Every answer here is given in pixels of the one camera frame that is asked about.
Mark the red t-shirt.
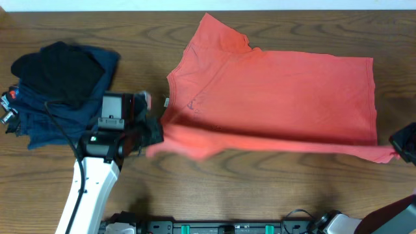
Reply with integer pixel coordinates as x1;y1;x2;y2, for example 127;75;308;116
146;14;395;163

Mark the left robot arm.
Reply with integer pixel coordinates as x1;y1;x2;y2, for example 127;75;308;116
56;92;163;233

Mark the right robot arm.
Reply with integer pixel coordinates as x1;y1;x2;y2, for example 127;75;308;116
309;123;415;234

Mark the black folded garment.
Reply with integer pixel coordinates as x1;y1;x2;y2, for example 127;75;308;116
11;42;105;108

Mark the navy blue folded garment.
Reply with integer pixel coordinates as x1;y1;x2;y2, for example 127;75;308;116
10;45;120;150

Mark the dark garment with printed graphics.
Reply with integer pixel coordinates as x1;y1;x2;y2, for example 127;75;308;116
1;84;21;135

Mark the left black cable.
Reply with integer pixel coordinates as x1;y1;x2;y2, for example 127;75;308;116
43;99;105;234

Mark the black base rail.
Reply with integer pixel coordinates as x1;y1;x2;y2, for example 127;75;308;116
97;211;361;234

